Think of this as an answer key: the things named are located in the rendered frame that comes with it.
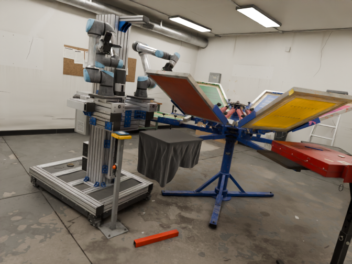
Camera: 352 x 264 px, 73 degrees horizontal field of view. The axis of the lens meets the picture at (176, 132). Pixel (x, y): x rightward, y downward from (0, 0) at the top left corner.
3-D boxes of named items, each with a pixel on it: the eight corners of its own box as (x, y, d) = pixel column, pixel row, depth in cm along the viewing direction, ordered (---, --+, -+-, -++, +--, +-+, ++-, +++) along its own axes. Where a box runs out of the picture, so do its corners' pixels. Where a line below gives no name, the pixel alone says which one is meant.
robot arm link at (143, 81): (133, 87, 263) (135, 74, 260) (142, 87, 274) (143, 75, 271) (142, 88, 257) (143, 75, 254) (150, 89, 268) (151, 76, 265)
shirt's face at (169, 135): (168, 143, 207) (168, 142, 206) (139, 131, 237) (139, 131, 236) (203, 139, 240) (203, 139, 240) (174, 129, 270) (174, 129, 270)
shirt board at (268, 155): (327, 178, 196) (329, 168, 195) (286, 176, 186) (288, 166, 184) (244, 137, 323) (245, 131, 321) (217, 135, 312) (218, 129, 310)
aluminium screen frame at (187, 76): (187, 76, 192) (189, 73, 193) (144, 72, 233) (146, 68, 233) (224, 124, 247) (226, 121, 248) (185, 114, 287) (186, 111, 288)
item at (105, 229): (108, 239, 215) (117, 138, 196) (97, 227, 230) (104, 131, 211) (128, 231, 231) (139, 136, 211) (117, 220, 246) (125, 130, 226)
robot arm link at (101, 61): (109, 69, 192) (111, 55, 190) (95, 67, 187) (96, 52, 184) (107, 68, 199) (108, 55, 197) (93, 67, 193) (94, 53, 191)
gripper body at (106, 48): (111, 55, 173) (107, 55, 183) (114, 43, 172) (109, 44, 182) (101, 51, 169) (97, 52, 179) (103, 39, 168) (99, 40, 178)
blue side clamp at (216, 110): (212, 110, 225) (216, 104, 226) (208, 109, 229) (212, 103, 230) (225, 125, 246) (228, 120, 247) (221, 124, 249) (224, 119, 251)
